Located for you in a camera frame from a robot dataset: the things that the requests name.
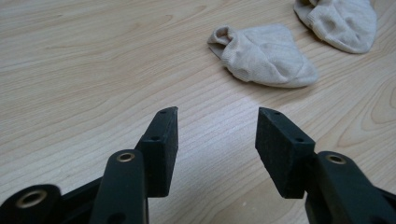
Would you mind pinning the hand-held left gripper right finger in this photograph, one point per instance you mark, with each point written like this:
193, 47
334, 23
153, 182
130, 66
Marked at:
285, 152

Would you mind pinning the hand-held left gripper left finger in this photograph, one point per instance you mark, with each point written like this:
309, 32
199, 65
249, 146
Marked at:
160, 155

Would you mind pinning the beige ankle sock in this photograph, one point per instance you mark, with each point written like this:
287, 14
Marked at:
264, 57
339, 21

